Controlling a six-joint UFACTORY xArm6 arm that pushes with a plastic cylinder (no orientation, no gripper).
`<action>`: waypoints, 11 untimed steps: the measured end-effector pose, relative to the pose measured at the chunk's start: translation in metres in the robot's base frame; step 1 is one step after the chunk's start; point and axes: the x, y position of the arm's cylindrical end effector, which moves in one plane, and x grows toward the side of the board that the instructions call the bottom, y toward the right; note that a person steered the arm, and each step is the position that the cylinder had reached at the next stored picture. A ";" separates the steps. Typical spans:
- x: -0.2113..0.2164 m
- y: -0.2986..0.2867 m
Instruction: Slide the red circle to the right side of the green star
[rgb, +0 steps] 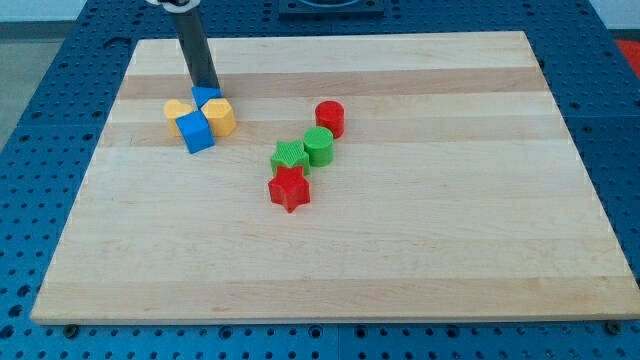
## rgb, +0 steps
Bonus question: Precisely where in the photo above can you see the red star block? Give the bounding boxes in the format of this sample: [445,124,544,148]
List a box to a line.
[268,166,311,213]

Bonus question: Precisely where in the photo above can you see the green star block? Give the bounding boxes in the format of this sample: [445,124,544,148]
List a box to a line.
[270,140,311,176]

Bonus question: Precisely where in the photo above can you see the green cylinder block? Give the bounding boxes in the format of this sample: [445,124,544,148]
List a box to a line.
[303,126,334,167]

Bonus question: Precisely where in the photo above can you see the red cylinder block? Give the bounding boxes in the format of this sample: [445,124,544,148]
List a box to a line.
[314,100,345,139]

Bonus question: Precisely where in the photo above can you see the yellow hexagon block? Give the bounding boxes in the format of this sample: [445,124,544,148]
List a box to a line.
[201,98,237,137]

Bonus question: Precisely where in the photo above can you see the blue cube block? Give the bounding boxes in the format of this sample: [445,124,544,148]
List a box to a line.
[176,111,215,154]

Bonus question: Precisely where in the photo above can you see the blue triangle block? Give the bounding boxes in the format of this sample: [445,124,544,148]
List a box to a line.
[191,86,223,109]

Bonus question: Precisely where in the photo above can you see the yellow heart block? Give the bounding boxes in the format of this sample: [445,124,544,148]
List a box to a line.
[163,99,194,137]

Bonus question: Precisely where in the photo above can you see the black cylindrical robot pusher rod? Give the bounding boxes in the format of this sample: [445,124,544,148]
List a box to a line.
[147,0,220,88]

